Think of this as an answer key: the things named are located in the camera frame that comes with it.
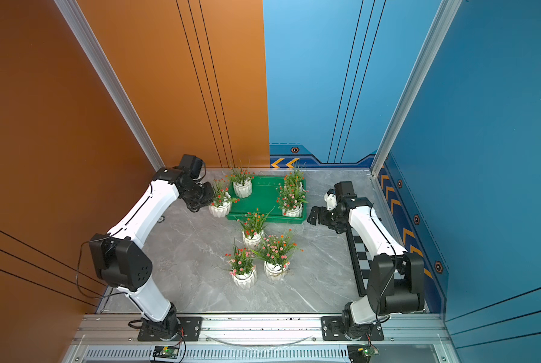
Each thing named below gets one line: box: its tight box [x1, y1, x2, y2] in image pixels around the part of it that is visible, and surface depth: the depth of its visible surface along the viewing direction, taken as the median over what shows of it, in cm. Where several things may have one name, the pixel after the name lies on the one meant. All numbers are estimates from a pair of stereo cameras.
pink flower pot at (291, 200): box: [275, 183, 309, 218], surface depth 96 cm
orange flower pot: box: [284, 161, 305, 192], surface depth 100 cm
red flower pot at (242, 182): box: [225, 167, 256, 199], surface depth 107 cm
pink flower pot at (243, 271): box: [224, 237, 258, 289], surface depth 79 cm
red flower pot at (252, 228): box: [236, 205, 276, 251], surface depth 88 cm
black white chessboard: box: [346, 227, 374, 297], surface depth 86 cm
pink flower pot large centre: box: [250, 228, 304, 282], surface depth 80 cm
